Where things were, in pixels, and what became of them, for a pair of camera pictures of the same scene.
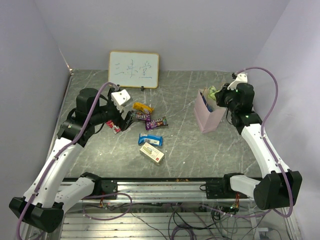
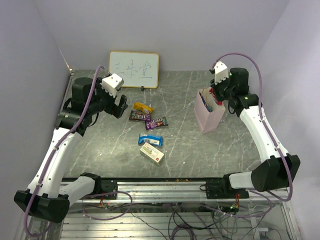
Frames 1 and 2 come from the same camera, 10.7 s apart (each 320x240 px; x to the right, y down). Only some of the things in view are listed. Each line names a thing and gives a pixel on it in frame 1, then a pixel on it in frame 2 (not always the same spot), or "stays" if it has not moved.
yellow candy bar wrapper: (141, 106) stays
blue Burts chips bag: (208, 106) stays
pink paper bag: (207, 121) stays
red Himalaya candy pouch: (115, 128) -> (211, 91)
